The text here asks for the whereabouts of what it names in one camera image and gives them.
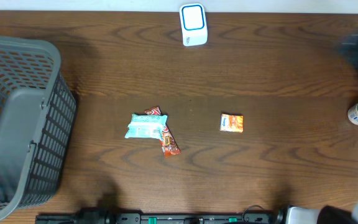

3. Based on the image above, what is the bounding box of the red chocolate bar wrapper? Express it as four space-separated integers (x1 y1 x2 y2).
145 106 181 157

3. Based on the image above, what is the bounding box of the mint green snack packet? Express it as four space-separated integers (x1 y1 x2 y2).
125 114 168 141

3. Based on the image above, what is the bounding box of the orange tissue packet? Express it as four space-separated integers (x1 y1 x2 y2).
219 114 244 133

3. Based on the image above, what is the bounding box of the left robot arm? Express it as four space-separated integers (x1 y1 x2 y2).
35 206 120 224

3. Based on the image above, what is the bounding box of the white barcode scanner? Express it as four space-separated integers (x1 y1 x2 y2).
179 3 208 47

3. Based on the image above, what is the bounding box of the grey plastic shopping basket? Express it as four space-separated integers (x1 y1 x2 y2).
0 36 76 221

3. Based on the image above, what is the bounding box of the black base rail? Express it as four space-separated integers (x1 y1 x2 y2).
35 212 279 224

